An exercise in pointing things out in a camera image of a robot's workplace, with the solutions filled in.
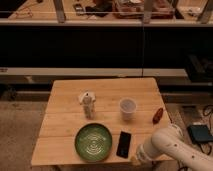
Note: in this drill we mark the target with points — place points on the cream wedge pusher tool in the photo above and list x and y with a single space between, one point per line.
135 161

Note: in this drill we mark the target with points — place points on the black rectangular eraser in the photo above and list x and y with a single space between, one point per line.
123 145

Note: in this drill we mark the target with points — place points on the translucent plastic cup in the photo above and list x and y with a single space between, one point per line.
127 108

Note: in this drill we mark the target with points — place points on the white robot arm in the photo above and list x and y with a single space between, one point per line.
169 141

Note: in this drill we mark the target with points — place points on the green ceramic plate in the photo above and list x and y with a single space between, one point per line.
93 142

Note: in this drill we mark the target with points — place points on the brown oblong object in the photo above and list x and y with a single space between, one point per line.
158 115

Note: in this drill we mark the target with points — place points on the wooden table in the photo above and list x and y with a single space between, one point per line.
64 116

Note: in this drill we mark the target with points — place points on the dark power box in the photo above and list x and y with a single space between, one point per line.
199 134

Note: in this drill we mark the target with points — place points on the white spray bottle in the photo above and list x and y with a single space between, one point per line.
87 100

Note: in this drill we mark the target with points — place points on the long background shelf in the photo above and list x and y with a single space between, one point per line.
121 13

